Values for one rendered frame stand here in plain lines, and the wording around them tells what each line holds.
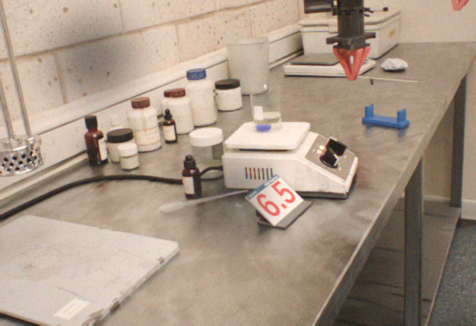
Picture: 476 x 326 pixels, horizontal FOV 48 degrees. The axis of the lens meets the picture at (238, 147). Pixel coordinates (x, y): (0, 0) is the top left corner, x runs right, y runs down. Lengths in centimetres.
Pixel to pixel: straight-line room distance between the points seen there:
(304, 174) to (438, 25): 154
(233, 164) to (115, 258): 25
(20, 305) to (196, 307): 20
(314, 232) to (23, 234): 42
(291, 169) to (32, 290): 40
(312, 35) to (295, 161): 123
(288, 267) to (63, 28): 74
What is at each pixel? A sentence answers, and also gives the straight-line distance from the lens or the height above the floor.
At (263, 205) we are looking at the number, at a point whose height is 77.
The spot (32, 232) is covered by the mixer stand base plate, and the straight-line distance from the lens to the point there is 86.
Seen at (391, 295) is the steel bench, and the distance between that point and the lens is 182.
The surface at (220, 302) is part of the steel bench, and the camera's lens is 63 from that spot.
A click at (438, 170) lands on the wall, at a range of 244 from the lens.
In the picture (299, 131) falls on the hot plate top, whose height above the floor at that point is 84.
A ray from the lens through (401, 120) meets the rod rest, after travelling 119.
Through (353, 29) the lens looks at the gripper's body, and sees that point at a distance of 119.
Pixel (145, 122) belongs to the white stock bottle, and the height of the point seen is 81.
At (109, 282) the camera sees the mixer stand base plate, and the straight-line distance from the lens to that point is 68.
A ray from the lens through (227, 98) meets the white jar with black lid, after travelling 140.
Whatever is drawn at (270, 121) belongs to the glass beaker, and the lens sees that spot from 88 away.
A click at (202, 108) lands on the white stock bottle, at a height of 79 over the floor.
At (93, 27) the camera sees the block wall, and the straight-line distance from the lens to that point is 126.
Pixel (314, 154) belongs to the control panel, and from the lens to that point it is 86.
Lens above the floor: 110
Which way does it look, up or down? 18 degrees down
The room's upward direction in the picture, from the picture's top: 6 degrees counter-clockwise
